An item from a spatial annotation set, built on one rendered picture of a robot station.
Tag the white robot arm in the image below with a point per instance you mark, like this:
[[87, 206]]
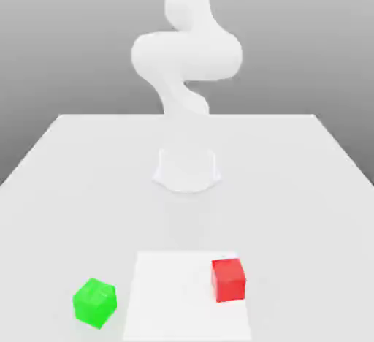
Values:
[[187, 55]]

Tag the small red cube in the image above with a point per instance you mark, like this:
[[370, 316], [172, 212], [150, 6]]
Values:
[[228, 280]]

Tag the small green cube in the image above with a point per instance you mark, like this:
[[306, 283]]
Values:
[[94, 303]]

